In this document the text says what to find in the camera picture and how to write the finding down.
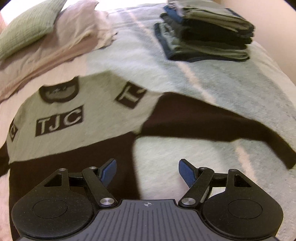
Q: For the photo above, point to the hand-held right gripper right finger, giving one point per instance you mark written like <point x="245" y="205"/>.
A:
<point x="186" y="172"/>

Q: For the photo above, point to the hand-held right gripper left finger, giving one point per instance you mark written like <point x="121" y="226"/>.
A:
<point x="108" y="172"/>

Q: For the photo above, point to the brown and grey sweater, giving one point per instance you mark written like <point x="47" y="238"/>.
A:
<point x="69" y="139"/>

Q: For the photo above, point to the pink pillow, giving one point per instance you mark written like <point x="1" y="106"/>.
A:
<point x="69" y="39"/>

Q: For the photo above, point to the stack of folded clothes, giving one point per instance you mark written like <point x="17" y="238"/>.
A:
<point x="208" y="34"/>

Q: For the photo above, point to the green checked pillow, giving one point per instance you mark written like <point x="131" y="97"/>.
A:
<point x="27" y="27"/>

